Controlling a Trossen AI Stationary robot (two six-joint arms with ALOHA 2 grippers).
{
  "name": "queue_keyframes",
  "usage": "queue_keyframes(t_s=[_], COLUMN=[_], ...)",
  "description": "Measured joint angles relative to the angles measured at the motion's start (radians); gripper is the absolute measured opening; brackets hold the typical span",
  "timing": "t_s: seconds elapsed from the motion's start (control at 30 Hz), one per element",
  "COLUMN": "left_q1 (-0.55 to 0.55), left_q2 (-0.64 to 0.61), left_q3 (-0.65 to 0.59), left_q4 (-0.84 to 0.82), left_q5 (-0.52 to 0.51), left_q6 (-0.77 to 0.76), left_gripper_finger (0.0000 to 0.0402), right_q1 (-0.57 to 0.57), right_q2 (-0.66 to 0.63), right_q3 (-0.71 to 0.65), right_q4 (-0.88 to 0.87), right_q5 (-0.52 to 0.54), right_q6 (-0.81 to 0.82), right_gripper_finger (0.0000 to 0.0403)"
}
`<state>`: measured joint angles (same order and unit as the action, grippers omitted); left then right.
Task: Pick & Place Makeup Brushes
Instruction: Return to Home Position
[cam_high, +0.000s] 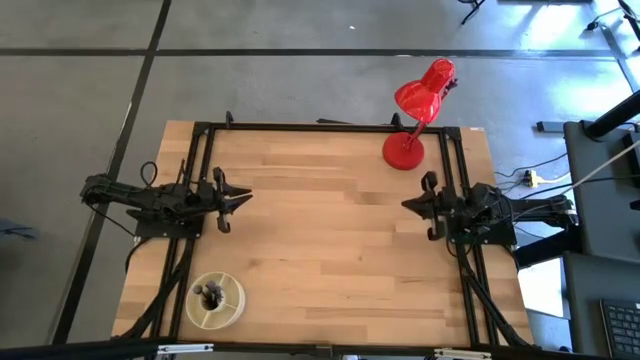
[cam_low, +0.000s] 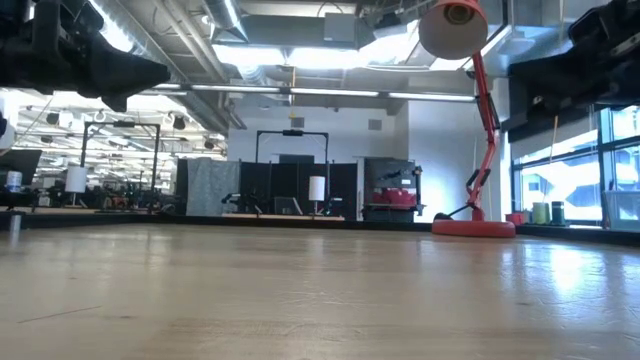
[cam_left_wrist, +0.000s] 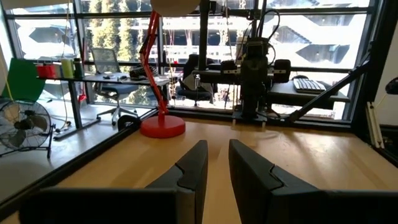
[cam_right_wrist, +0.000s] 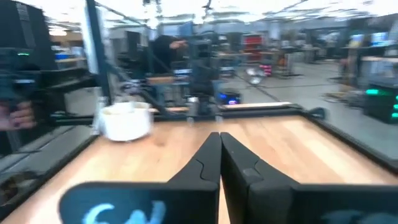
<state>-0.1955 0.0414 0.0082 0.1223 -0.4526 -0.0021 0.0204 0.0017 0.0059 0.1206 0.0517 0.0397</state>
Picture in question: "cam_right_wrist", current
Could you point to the black cabinet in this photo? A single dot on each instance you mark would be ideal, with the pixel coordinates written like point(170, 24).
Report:
point(21, 25)

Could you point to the black table frame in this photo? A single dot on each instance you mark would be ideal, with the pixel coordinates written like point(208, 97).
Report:
point(264, 112)

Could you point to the green-lit machine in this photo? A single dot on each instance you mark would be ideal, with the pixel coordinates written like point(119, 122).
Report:
point(381, 105)

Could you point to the blue-lit floor robot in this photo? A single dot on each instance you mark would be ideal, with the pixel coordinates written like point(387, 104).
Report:
point(230, 98)

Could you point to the black upright post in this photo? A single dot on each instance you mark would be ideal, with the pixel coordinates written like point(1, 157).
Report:
point(96, 46)

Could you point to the white round brush holder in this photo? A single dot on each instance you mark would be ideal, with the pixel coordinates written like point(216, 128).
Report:
point(124, 124)

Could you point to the black handheld controller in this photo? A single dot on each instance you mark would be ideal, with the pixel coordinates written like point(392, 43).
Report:
point(31, 87)

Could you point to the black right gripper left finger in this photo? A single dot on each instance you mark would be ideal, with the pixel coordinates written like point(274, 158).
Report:
point(186, 199)

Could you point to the person's hand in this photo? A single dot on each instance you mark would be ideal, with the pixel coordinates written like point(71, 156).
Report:
point(17, 118)

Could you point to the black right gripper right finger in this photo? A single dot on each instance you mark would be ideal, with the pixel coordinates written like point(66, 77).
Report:
point(264, 202)

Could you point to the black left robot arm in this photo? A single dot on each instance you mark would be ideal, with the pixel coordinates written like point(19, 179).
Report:
point(202, 81)

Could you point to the red shelf rack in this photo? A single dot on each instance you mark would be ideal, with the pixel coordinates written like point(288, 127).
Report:
point(253, 43)

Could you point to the person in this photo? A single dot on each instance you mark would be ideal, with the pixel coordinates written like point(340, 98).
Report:
point(161, 53)

